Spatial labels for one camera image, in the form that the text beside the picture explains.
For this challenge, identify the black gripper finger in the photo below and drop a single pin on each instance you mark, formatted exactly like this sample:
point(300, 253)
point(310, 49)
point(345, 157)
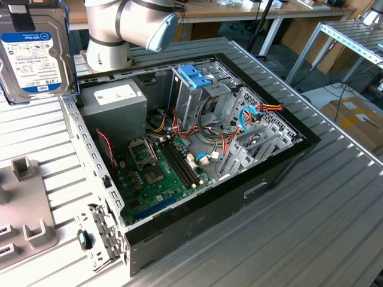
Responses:
point(21, 15)

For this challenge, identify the hard disk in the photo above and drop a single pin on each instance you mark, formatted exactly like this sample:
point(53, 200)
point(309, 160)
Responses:
point(36, 59)

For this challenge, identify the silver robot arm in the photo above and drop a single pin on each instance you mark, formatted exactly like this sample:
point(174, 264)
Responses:
point(104, 27)

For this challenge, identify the metal disk bay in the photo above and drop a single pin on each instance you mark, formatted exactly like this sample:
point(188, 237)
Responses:
point(245, 161)

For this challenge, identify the grey power supply unit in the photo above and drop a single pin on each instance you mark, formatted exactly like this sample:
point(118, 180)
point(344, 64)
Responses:
point(116, 119)

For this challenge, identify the grey parts rack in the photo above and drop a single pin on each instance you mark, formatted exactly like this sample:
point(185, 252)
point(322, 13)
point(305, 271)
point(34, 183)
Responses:
point(27, 197)

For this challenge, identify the blue plastic drive latch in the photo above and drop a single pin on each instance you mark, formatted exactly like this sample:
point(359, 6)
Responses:
point(194, 78)

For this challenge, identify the long wooden desk white legs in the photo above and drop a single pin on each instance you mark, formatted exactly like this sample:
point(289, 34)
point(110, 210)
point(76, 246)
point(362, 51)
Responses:
point(209, 12)

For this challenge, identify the metal optical drive cage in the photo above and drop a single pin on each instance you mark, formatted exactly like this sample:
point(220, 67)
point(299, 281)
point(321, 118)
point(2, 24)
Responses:
point(191, 104)

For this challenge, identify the black RAM slot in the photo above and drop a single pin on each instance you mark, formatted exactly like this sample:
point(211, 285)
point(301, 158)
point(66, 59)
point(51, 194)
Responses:
point(179, 164)
point(185, 161)
point(182, 163)
point(175, 166)

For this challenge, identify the green motherboard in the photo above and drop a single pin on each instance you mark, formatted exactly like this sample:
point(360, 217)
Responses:
point(172, 191)

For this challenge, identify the small black plastic latch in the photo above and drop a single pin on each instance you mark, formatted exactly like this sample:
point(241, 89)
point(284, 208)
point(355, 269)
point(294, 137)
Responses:
point(83, 239)

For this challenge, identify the blue expansion slot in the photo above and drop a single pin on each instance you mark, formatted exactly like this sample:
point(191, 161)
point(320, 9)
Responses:
point(155, 207)

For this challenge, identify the black tripod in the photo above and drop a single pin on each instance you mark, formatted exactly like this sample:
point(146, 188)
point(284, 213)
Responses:
point(259, 33)

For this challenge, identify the open black PC case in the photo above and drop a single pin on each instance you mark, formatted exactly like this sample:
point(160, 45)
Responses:
point(194, 227)

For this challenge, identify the plain brown cardboard box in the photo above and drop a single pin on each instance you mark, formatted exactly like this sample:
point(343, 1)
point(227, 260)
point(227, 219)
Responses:
point(302, 33)

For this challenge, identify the cardboard box white label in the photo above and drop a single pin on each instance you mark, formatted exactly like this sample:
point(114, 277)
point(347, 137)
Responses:
point(359, 125)

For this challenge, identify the metal slat table frame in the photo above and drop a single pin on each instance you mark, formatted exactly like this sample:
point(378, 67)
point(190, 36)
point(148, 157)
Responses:
point(344, 33)

